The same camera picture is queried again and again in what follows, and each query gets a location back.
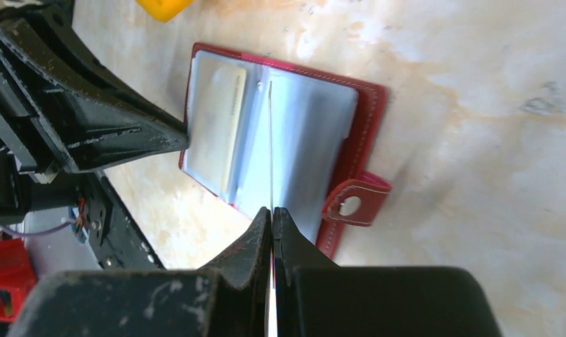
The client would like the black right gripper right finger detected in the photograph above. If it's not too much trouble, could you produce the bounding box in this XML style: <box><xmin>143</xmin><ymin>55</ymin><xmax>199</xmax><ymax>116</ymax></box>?
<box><xmin>272</xmin><ymin>208</ymin><xmax>501</xmax><ymax>336</ymax></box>

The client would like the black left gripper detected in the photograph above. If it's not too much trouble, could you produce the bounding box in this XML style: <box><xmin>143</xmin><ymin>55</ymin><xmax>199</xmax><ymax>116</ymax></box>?
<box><xmin>0</xmin><ymin>1</ymin><xmax>189</xmax><ymax>225</ymax></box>

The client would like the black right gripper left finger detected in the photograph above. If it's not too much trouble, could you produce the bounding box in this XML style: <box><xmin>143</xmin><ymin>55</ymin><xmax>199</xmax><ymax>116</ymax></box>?
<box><xmin>8</xmin><ymin>208</ymin><xmax>271</xmax><ymax>336</ymax></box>

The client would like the red leather card holder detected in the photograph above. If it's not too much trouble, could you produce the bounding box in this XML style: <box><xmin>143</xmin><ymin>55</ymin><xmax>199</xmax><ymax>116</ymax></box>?
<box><xmin>191</xmin><ymin>42</ymin><xmax>392</xmax><ymax>258</ymax></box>

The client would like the gold card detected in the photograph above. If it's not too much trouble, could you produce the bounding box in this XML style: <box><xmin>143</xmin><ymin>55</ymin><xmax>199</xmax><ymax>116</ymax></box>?
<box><xmin>268</xmin><ymin>80</ymin><xmax>275</xmax><ymax>220</ymax></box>

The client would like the cream card in holder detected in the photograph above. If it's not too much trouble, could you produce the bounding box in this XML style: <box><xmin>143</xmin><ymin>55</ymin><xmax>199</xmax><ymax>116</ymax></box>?
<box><xmin>185</xmin><ymin>59</ymin><xmax>247</xmax><ymax>195</ymax></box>

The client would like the yellow plastic bin left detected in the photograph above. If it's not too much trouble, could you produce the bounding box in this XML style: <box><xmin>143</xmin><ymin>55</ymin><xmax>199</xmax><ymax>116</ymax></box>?
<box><xmin>136</xmin><ymin>0</ymin><xmax>193</xmax><ymax>22</ymax></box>

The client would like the red plastic box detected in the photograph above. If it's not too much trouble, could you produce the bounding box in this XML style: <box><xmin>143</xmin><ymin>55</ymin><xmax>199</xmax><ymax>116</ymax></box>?
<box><xmin>0</xmin><ymin>239</ymin><xmax>37</xmax><ymax>323</ymax></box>

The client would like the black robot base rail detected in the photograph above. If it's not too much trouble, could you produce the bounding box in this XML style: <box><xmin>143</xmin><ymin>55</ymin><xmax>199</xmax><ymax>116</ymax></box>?
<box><xmin>81</xmin><ymin>173</ymin><xmax>165</xmax><ymax>270</ymax></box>

